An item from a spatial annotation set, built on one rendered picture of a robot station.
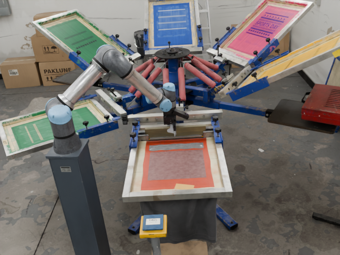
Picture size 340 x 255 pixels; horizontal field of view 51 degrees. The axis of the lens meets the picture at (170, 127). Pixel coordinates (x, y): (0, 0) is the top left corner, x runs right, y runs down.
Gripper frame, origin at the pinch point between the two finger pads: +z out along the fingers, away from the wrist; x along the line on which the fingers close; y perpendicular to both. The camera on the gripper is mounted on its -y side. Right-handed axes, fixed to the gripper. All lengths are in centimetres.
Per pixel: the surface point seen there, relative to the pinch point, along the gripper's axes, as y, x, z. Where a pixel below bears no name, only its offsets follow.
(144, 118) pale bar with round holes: 21.9, -20.5, -2.0
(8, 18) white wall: 279, -411, -6
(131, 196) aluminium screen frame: 24, 61, 2
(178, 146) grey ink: -1.4, 9.7, 4.8
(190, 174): -8.3, 40.2, 5.5
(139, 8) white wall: 56, -411, -7
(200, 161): -14.8, 26.8, 5.6
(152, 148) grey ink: 15.6, 10.2, 4.9
